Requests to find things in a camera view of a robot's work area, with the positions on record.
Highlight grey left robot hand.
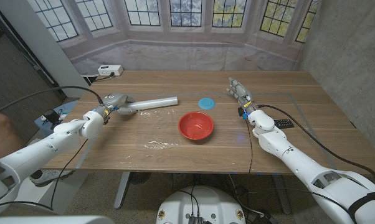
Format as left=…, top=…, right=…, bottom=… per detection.
left=95, top=92, right=138, bottom=116

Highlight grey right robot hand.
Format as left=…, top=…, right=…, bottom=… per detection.
left=226, top=77, right=259, bottom=115

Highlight cling film roll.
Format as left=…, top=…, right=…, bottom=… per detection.
left=125, top=96, right=179, bottom=112

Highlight clear cling film sheet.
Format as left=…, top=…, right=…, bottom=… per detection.
left=137, top=107, right=188, bottom=150

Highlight blue round lid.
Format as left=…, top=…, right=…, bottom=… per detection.
left=197, top=97, right=216, bottom=110

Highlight black TV remote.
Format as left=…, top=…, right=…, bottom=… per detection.
left=273, top=119, right=295, bottom=129

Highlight red bowl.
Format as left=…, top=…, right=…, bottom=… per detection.
left=178, top=111, right=215, bottom=141

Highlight white power strip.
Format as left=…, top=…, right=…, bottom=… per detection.
left=97, top=64, right=124, bottom=77

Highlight blue floor mat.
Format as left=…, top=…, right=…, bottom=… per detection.
left=34, top=100, right=80, bottom=129

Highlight black cylindrical device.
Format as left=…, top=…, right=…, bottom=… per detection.
left=43, top=109, right=61, bottom=126

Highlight printed window backdrop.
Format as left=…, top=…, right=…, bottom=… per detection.
left=27, top=0, right=322, bottom=74

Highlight black round ribbed object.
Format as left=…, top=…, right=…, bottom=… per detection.
left=128, top=172, right=153, bottom=184

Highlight white partition panel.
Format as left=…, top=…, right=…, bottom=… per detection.
left=0, top=0, right=90, bottom=99

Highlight grey white sneaker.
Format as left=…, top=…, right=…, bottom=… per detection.
left=30, top=169, right=75, bottom=187

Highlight white floor platform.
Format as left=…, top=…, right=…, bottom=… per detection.
left=16, top=169, right=90, bottom=216

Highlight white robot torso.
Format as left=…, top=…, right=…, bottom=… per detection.
left=156, top=185, right=247, bottom=224

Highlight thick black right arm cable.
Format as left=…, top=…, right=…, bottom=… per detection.
left=257, top=104, right=375, bottom=192

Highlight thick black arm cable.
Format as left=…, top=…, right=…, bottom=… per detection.
left=257, top=104, right=375, bottom=192
left=0, top=86, right=104, bottom=119

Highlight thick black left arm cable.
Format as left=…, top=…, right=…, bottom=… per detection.
left=0, top=86, right=104, bottom=119

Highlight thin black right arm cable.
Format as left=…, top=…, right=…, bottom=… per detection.
left=245, top=116, right=254, bottom=174

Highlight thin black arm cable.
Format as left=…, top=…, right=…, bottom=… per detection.
left=245, top=116, right=254, bottom=174
left=0, top=138, right=88, bottom=211

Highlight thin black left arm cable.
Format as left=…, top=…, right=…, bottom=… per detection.
left=0, top=138, right=88, bottom=211

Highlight white floor cable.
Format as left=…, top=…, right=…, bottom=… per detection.
left=227, top=174, right=266, bottom=217

